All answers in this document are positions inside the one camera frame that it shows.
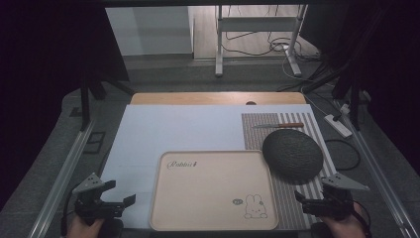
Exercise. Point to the white metal desk frame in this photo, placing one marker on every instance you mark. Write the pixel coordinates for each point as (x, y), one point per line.
(254, 23)

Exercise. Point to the white power strip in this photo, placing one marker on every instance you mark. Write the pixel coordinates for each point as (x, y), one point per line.
(338, 126)

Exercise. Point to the beige tray with rabbit print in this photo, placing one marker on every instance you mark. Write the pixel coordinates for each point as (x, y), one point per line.
(204, 195)

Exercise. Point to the white board sheet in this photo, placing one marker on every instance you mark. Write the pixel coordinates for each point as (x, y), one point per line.
(178, 129)

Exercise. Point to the wooden table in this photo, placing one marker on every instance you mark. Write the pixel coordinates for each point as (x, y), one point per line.
(198, 98)

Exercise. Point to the aluminium rail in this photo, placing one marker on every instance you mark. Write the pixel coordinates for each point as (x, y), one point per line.
(379, 175)
(62, 178)

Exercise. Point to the striped grey placemat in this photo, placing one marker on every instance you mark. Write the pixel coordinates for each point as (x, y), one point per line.
(257, 135)

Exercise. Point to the dark curtain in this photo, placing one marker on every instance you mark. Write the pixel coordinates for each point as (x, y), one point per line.
(46, 66)
(383, 59)

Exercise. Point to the person's left hand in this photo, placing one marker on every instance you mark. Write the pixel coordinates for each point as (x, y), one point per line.
(81, 229)

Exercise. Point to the black metal stand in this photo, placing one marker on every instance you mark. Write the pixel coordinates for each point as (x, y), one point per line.
(85, 99)
(355, 99)

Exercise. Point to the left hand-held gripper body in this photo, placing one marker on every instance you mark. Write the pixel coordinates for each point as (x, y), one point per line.
(95, 208)

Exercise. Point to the dark rectangular floor plate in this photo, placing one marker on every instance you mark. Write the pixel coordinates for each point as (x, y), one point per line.
(95, 142)

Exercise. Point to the person's right hand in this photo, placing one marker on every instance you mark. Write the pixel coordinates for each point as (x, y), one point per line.
(346, 228)

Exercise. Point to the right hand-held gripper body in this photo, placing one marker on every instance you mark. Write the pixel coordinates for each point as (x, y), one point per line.
(333, 205)

